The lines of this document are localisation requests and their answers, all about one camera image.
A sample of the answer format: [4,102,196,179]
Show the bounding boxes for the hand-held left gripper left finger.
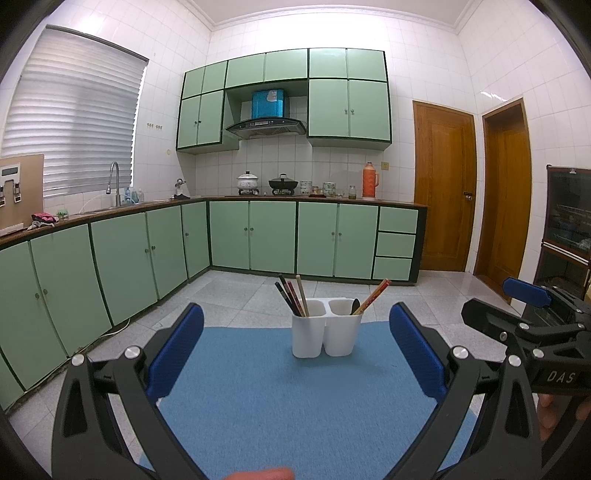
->
[51,302,205,480]

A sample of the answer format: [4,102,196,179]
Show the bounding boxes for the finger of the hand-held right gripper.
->
[462,298,581,361]
[502,278,591,321]

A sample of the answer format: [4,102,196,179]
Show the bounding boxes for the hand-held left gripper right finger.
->
[389,302,543,480]

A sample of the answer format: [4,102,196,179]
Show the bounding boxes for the white two-compartment utensil holder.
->
[291,298,365,358]

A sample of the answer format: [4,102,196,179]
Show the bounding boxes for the dark blue chopstick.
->
[274,275,298,318]

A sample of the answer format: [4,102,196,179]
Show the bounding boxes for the plain bamboo chopstick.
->
[295,274,309,318]

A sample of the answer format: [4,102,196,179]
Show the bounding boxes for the person's right hand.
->
[537,393,591,441]

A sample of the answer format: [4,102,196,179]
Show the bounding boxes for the person's left hand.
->
[228,467,296,480]

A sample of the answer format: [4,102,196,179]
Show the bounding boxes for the dark glass-front cabinet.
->
[533,165,591,315]

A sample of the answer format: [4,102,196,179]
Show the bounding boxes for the blue table mat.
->
[139,323,478,480]

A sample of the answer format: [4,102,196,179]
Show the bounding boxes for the green base cabinets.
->
[0,198,428,402]

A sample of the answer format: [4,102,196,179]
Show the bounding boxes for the metal kitchen faucet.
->
[106,161,123,207]

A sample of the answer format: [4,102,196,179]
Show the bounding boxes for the orange thermos flask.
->
[361,162,379,200]

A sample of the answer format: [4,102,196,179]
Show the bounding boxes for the black range hood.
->
[225,117,308,140]

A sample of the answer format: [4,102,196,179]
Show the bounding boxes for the white window blind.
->
[0,25,151,204]

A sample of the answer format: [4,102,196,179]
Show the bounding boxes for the blue wrapped hood chimney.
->
[250,89,284,120]

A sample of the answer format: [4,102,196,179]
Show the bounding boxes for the wooden door with handle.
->
[412,100,477,273]

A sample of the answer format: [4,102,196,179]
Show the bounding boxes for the green wall cabinets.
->
[176,47,393,155]

